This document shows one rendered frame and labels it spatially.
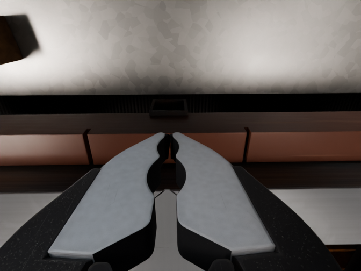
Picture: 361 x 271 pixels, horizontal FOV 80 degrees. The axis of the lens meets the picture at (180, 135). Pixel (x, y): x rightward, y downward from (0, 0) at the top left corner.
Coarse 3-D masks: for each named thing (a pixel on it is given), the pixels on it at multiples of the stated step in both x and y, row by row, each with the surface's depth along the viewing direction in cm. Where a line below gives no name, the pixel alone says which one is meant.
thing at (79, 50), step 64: (0, 0) 30; (64, 0) 30; (128, 0) 30; (192, 0) 31; (256, 0) 31; (320, 0) 31; (64, 64) 34; (128, 64) 34; (192, 64) 35; (256, 64) 35; (320, 64) 35
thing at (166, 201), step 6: (162, 192) 22; (168, 192) 22; (156, 198) 22; (162, 198) 22; (168, 198) 23; (174, 198) 23; (156, 204) 23; (162, 204) 23; (168, 204) 23; (174, 204) 23; (156, 210) 23; (162, 210) 23; (168, 210) 23; (174, 210) 23
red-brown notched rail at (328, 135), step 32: (0, 128) 25; (32, 128) 25; (64, 128) 25; (96, 128) 25; (128, 128) 25; (160, 128) 25; (192, 128) 25; (224, 128) 25; (256, 128) 25; (288, 128) 25; (320, 128) 25; (352, 128) 25; (0, 160) 25; (32, 160) 25; (64, 160) 25; (96, 160) 25; (256, 160) 26; (288, 160) 26; (320, 160) 26; (352, 160) 26
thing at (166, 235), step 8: (160, 216) 24; (168, 216) 24; (176, 216) 24; (160, 224) 24; (168, 224) 24; (176, 224) 24; (160, 232) 25; (168, 232) 25; (176, 232) 25; (160, 240) 25; (168, 240) 26; (176, 240) 26
